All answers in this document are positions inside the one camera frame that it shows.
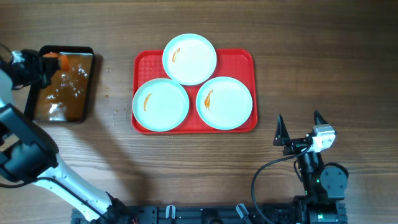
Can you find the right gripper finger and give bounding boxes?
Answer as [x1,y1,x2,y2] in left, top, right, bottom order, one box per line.
[314,110,328,126]
[273,114,290,146]

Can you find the orange green sponge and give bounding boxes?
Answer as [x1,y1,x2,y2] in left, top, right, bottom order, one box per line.
[43,52,70,72]

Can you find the white plate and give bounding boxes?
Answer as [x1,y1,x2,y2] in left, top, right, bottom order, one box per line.
[162,34,217,86]
[195,77,254,131]
[132,78,190,132]

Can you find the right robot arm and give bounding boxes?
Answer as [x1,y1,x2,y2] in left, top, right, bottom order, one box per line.
[271,111,349,224]

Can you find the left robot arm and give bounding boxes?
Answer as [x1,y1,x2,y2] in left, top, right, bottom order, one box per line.
[1,49,137,223]

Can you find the black water basin tray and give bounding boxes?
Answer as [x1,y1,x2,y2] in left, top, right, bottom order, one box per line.
[24,45,95,123]

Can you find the red plastic tray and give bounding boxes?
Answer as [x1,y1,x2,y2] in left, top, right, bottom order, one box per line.
[132,49,259,134]

